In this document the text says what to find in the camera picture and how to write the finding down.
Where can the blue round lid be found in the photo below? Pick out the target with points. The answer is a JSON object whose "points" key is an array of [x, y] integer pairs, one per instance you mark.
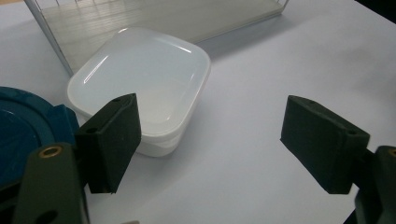
{"points": [[21, 130]]}

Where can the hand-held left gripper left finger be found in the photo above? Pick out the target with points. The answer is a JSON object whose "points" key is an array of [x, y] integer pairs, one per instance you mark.
{"points": [[109, 140]]}

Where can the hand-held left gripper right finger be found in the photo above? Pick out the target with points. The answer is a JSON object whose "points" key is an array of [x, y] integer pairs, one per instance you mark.
{"points": [[323, 143]]}

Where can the white plastic container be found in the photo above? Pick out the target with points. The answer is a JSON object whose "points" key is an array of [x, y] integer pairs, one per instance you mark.
{"points": [[146, 74]]}

